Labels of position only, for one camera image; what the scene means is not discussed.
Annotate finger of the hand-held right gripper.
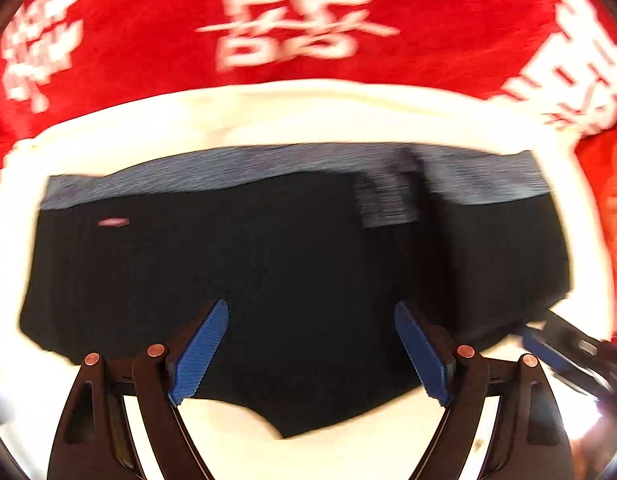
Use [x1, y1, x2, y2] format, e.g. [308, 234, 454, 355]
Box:
[520, 327, 570, 377]

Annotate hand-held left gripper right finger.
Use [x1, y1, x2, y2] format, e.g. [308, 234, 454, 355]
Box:
[393, 301, 574, 480]

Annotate peach blanket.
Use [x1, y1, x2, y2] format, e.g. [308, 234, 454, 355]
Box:
[0, 80, 617, 480]

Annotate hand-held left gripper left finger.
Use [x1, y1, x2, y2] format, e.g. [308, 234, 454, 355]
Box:
[47, 299, 230, 480]

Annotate red embroidered pillow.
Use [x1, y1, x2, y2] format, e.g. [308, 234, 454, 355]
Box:
[573, 132, 617, 343]

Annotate red printed blanket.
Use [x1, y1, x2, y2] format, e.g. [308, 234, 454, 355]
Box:
[0, 0, 617, 376]

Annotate black pants with leaf-print trim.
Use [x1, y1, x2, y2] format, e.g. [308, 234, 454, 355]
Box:
[18, 142, 575, 441]

